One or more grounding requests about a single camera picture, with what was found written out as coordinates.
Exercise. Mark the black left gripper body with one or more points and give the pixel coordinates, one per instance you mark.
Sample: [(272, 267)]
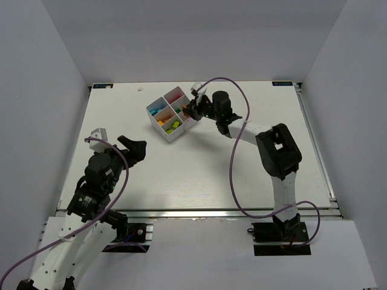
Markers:
[(127, 155)]

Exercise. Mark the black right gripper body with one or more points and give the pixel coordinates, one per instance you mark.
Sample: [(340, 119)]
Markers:
[(195, 109)]

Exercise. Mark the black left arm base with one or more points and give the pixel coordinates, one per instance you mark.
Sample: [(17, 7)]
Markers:
[(130, 234)]

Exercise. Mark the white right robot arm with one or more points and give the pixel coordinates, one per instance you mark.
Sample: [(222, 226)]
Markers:
[(279, 153)]

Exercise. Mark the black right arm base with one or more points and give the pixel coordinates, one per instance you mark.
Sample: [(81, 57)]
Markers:
[(268, 240)]

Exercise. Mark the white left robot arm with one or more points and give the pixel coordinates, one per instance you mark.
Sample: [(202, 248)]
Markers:
[(90, 225)]

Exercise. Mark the white four-compartment container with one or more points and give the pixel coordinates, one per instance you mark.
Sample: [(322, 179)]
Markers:
[(168, 111)]

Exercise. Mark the blue label right corner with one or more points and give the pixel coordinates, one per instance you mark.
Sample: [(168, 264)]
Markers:
[(282, 83)]

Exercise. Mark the blue label corner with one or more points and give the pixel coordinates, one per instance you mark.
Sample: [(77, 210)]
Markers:
[(103, 85), (282, 83)]

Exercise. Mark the blue label left corner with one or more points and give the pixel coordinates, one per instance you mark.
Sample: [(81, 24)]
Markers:
[(103, 85)]

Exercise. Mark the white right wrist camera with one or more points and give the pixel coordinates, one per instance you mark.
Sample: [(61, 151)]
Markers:
[(198, 90)]

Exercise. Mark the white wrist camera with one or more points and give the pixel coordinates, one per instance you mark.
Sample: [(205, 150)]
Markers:
[(198, 90), (98, 134)]

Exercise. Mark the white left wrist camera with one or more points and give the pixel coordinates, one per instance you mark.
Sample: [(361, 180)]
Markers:
[(98, 134)]

